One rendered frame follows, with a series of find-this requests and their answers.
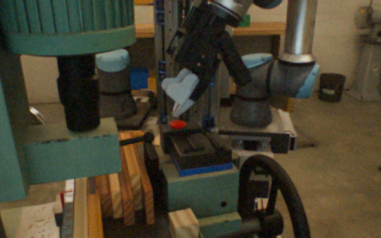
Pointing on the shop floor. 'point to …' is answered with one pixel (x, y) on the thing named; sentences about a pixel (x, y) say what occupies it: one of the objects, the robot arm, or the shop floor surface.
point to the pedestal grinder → (373, 50)
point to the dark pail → (331, 86)
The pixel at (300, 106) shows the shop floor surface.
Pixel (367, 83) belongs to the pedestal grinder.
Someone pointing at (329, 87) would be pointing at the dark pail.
